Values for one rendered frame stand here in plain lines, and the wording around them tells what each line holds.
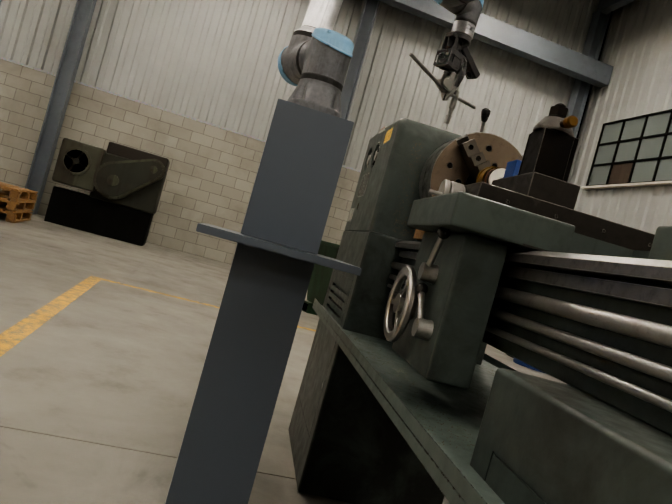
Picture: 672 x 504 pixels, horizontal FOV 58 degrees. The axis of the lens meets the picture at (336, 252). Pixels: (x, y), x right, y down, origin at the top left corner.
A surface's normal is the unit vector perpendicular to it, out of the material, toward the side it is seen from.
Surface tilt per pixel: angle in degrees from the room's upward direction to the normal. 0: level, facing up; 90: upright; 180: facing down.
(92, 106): 90
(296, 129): 90
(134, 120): 90
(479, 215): 90
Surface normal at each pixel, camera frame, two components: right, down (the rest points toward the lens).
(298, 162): 0.15, 0.04
